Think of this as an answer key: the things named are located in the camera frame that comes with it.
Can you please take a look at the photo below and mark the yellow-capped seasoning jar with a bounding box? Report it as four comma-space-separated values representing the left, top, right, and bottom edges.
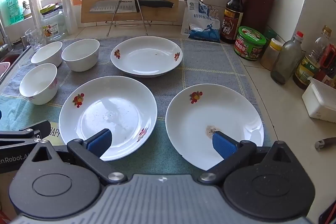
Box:
261, 38, 284, 71

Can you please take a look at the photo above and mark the green-lidded sauce jar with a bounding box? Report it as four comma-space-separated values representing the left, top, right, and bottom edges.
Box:
234, 26, 267, 61

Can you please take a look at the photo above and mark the yellow-capped oil bottle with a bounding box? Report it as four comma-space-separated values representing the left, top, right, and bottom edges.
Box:
293, 25, 332, 90

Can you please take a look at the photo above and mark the white and blue salt bag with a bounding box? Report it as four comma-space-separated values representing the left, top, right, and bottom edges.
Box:
181, 0, 221, 43

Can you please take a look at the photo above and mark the grey-green checked dish towel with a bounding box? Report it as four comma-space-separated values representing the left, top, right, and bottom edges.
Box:
0, 38, 272, 172

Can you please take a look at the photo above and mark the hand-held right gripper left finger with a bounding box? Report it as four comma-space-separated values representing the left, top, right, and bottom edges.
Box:
31, 129, 129, 186

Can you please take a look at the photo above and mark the black-handled kitchen knife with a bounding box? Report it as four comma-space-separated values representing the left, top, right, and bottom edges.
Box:
89, 0, 175, 13

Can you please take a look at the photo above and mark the glass jar with lid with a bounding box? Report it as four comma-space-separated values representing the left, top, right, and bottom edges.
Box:
40, 4, 67, 41

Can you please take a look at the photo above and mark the white flower-print plate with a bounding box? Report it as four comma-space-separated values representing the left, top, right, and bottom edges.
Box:
110, 36, 183, 78
59, 76, 157, 161
165, 84, 264, 171

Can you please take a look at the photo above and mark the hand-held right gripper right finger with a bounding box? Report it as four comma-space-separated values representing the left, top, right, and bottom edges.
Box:
198, 131, 293, 185

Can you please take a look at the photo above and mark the dark vinegar bottle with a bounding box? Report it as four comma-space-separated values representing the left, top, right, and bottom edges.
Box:
220, 0, 244, 44

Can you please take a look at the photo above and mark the small dark green jar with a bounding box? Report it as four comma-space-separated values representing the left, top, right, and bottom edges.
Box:
264, 28, 278, 43

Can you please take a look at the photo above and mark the clear drinking glass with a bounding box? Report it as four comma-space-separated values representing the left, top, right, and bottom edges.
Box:
25, 28, 47, 51

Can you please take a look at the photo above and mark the metal faucet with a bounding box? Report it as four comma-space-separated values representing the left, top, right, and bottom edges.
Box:
0, 19, 13, 54

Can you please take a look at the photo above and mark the red-labelled dark bottle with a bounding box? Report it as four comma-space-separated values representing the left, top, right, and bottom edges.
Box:
320, 43, 336, 83

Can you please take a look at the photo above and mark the pink plastic basin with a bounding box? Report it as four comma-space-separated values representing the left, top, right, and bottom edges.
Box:
0, 61, 11, 75

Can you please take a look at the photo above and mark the white ceramic bowl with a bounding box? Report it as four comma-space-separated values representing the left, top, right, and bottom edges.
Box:
61, 39, 100, 72
19, 63, 58, 105
31, 41, 63, 67

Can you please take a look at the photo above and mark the white plastic container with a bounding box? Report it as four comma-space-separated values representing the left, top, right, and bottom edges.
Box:
302, 77, 336, 123

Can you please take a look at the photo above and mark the red-capped glass bottle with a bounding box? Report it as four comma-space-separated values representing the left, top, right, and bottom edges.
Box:
270, 30, 304, 85

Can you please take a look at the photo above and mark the dark red knife block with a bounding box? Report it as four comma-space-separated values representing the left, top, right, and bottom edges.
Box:
241, 0, 276, 28

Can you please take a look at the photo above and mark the short plastic wrap roll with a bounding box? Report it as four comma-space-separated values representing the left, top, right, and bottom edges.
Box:
28, 0, 44, 30

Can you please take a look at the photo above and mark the green detergent bottle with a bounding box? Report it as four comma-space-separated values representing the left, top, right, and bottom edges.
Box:
5, 0, 25, 25

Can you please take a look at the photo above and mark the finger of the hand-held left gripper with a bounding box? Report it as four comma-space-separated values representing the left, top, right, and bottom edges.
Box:
18, 120, 51, 139

